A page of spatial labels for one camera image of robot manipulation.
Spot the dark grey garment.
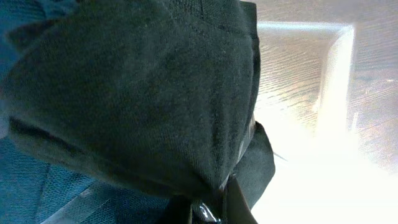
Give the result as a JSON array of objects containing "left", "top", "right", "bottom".
[{"left": 1, "top": 0, "right": 275, "bottom": 206}]

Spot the clear plastic storage bin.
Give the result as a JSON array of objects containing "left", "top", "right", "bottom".
[{"left": 248, "top": 0, "right": 398, "bottom": 224}]

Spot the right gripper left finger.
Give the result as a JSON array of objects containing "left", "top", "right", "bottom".
[{"left": 157, "top": 196, "right": 192, "bottom": 224}]

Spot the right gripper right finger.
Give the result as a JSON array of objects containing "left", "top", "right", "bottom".
[{"left": 224, "top": 176, "right": 257, "bottom": 224}]

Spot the blue garment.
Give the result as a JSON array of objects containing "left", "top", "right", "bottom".
[{"left": 1, "top": 0, "right": 169, "bottom": 223}]

